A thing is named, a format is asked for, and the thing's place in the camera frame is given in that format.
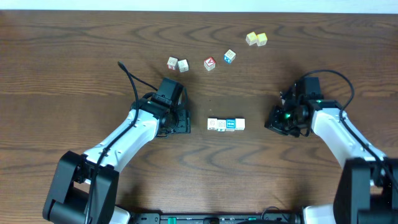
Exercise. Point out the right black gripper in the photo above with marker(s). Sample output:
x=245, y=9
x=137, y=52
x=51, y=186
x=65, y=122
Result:
x=273, y=122

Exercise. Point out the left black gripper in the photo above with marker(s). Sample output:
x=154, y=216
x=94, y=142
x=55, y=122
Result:
x=181, y=122

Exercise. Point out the cream wooden number block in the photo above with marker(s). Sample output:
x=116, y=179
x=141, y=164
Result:
x=212, y=123

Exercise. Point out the green sided wooden block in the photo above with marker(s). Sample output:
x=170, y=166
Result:
x=221, y=125

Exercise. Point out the blue faced wooden block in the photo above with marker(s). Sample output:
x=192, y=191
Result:
x=230, y=125

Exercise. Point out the plain cream wooden block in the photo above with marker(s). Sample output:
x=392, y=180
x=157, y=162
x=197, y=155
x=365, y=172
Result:
x=240, y=124

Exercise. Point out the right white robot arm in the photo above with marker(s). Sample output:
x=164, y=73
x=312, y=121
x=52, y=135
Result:
x=365, y=192

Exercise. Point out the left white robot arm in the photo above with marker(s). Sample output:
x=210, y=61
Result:
x=84, y=186

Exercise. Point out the plain wooden letter block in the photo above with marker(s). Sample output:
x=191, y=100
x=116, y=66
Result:
x=183, y=65

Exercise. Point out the red letter A block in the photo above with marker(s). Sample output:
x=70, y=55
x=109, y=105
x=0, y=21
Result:
x=209, y=63

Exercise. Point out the blue sided wooden block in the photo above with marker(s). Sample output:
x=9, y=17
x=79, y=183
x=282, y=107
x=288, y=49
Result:
x=229, y=56

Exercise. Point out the right yellow wooden block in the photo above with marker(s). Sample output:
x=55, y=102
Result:
x=261, y=39

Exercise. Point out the yellow wooden block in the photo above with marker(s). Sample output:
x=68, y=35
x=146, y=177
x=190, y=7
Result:
x=251, y=38
x=261, y=39

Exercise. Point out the left yellow wooden block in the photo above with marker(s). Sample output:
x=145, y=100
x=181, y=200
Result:
x=251, y=38

